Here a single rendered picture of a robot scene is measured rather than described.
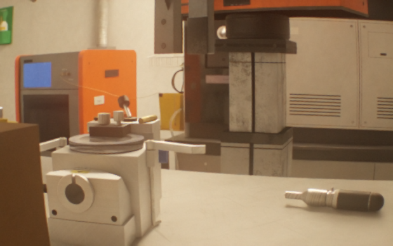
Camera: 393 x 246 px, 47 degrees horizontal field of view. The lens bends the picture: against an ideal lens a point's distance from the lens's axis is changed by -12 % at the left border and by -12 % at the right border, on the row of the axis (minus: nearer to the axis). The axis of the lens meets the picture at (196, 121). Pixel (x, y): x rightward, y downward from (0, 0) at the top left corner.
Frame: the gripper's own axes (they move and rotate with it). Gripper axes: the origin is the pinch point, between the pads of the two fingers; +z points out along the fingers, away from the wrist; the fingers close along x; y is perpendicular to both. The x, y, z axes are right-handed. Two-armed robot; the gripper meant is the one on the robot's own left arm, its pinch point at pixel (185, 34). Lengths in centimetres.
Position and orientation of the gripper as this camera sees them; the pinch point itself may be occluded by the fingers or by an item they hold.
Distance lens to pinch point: 51.0
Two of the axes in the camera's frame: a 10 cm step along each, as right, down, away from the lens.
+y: 8.0, 0.7, -5.9
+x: 6.0, -1.0, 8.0
